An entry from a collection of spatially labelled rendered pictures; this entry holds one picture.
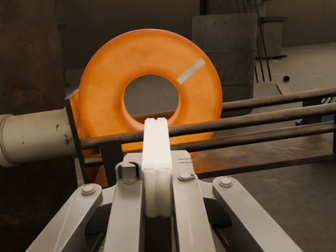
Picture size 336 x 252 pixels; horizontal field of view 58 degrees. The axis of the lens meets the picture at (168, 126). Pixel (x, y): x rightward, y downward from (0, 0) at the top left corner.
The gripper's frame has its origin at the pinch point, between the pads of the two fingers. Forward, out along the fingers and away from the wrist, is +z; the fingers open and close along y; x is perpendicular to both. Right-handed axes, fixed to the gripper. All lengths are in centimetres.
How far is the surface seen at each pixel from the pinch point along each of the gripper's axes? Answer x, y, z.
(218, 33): -17, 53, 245
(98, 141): -4.2, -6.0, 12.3
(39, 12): 7.9, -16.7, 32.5
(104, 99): -0.4, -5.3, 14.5
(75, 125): -2.4, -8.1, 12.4
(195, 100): -0.9, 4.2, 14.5
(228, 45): -27, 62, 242
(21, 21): 6.9, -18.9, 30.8
